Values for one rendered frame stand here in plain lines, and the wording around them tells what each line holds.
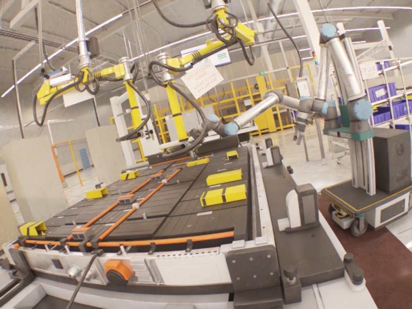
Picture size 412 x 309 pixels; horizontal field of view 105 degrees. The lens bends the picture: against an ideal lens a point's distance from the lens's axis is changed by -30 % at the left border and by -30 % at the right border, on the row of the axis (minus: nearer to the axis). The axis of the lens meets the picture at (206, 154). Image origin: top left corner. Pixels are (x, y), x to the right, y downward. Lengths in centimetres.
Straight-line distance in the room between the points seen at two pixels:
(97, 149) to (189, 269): 729
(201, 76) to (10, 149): 456
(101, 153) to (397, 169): 742
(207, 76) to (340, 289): 180
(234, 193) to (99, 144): 705
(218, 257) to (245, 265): 7
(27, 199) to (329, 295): 536
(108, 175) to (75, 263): 695
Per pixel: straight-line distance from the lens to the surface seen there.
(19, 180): 548
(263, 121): 1139
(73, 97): 236
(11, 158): 556
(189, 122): 1088
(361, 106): 167
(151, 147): 453
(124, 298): 78
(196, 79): 194
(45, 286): 111
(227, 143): 208
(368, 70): 343
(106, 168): 766
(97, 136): 765
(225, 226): 63
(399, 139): 225
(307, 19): 551
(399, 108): 390
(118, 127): 571
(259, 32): 245
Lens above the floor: 129
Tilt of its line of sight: 8 degrees down
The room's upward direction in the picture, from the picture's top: 14 degrees counter-clockwise
